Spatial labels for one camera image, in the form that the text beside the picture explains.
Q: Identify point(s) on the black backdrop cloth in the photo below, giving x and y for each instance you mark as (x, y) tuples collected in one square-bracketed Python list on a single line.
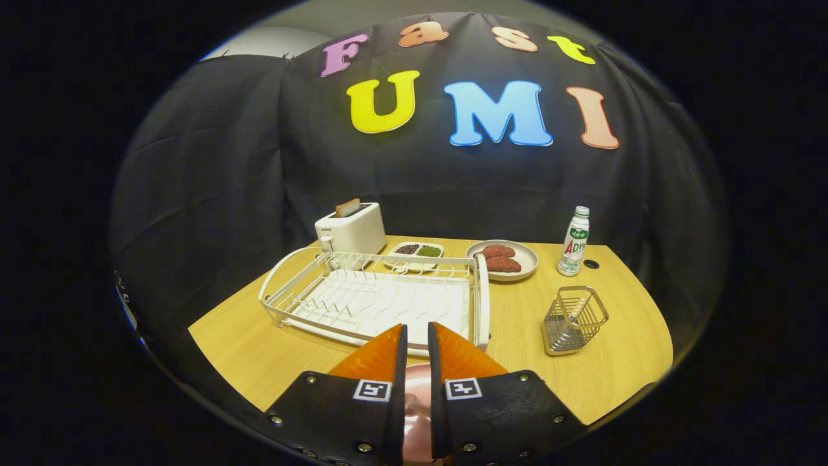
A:
[(226, 162)]

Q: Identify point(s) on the toast slice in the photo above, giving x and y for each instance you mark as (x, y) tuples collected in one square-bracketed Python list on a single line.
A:
[(347, 207)]

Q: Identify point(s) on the white green-label drink bottle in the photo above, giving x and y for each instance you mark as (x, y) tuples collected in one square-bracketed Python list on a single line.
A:
[(574, 243)]

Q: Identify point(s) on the pink plate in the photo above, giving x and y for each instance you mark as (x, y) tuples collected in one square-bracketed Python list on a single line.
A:
[(417, 421)]

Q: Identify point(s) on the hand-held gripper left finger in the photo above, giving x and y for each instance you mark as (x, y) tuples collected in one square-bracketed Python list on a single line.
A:
[(343, 421)]

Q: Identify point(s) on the pile of dark beans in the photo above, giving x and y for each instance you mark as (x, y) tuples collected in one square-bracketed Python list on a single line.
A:
[(406, 249)]

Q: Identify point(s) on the beige plate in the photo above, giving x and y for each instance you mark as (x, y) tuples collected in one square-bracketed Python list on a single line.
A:
[(527, 259)]

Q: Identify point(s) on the white drip tray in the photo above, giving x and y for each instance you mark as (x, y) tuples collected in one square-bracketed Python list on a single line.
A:
[(401, 304)]

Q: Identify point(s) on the white divided tray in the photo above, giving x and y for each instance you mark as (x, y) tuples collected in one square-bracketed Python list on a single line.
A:
[(414, 261)]

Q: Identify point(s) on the pile of green beans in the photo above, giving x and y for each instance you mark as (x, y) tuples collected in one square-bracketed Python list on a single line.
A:
[(429, 251)]

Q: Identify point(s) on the cream toaster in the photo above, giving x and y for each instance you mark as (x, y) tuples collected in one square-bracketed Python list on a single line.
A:
[(352, 233)]

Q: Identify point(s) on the red meat piece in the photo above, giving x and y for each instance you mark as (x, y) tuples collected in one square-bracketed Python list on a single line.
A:
[(498, 251), (503, 264)]

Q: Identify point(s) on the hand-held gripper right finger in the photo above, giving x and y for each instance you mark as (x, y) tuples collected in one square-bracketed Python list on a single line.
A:
[(498, 421)]

